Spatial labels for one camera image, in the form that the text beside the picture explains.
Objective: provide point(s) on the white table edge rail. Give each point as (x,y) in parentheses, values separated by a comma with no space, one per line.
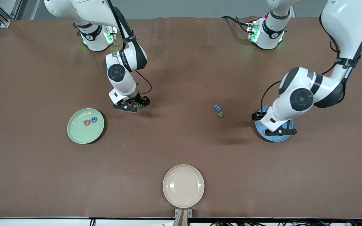
(42,223)

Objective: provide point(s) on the blue foam letter m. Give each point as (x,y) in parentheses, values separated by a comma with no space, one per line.
(217,108)

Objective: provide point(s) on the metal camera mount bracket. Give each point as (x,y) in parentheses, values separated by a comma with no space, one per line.
(183,216)

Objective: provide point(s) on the beige plate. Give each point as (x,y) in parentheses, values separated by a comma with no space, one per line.
(183,186)

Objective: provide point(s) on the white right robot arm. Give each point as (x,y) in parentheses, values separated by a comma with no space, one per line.
(83,9)

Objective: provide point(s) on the green foam letter n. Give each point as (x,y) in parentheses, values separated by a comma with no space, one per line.
(220,114)

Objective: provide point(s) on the blue plate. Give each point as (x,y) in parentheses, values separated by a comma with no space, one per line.
(275,138)

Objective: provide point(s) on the brown table cover sheet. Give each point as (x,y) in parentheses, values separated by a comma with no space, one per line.
(181,78)

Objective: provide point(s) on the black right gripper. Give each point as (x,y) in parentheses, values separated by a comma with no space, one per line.
(139,99)

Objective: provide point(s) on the green plate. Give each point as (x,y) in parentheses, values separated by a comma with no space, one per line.
(80,131)

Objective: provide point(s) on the aluminium frame profile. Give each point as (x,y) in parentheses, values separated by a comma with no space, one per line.
(5,23)

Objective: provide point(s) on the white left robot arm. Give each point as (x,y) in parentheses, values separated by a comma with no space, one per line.
(341,22)

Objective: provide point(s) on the blue foam letter C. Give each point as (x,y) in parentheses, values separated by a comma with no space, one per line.
(94,119)

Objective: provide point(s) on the red foam letter Q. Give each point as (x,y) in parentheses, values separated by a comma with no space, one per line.
(86,122)

